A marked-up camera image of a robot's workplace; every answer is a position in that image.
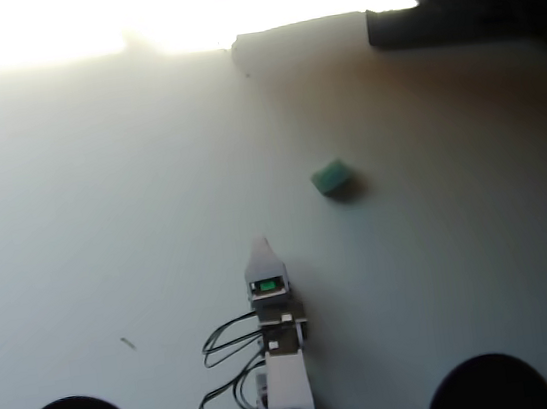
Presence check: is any grey flat slab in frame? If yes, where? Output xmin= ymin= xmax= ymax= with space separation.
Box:
xmin=228 ymin=10 xmax=371 ymax=67

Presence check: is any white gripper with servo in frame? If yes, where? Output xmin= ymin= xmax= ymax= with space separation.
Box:
xmin=241 ymin=233 xmax=308 ymax=327

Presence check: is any blue cube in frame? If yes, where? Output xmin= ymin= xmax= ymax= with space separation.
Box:
xmin=307 ymin=155 xmax=358 ymax=201

